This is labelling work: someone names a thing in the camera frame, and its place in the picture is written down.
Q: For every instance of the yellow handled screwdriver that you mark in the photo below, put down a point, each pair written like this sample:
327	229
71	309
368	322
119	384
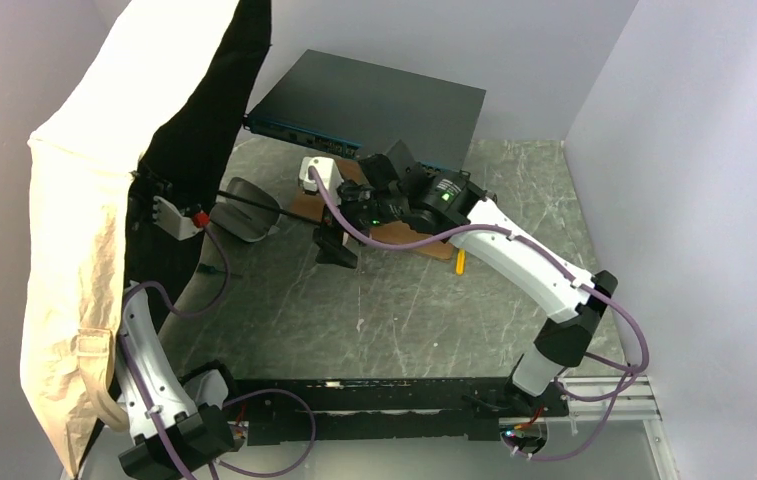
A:
460	264

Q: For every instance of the wooden base board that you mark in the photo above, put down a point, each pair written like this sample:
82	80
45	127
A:
395	233

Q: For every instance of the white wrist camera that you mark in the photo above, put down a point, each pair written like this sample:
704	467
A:
180	224
315	171

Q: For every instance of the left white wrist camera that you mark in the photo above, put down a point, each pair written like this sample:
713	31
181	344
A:
180	224

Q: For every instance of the grey black umbrella case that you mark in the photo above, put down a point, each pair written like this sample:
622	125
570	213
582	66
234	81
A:
251	215

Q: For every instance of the beige umbrella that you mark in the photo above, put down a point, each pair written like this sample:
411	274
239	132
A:
166	94

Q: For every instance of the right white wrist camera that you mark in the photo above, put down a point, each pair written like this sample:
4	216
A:
315	171

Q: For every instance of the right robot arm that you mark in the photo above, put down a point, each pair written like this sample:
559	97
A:
448	207

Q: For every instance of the green handled screwdriver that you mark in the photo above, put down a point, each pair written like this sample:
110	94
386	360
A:
213	270

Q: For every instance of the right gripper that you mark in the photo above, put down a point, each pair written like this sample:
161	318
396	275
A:
357	206

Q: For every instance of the aluminium frame rail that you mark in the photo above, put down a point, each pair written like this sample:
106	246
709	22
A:
612	402

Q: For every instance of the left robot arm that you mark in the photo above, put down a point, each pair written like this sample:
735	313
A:
177	427

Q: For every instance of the teal network switch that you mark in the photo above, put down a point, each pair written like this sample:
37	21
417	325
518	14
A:
353	109

